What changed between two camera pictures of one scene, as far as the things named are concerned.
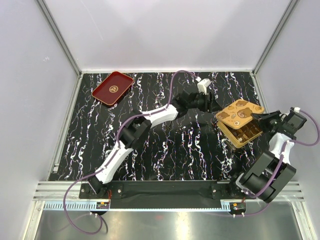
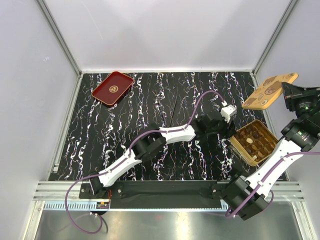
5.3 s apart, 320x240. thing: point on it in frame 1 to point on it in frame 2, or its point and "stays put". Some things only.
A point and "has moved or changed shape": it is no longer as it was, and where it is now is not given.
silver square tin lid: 238,113 to 268,91
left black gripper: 211,106 to 226,133
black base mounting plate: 164,195 stays put
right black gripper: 262,119 to 293,94
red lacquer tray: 112,88 stays put
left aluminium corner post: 59,36 stays put
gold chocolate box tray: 242,135 has moved or changed shape
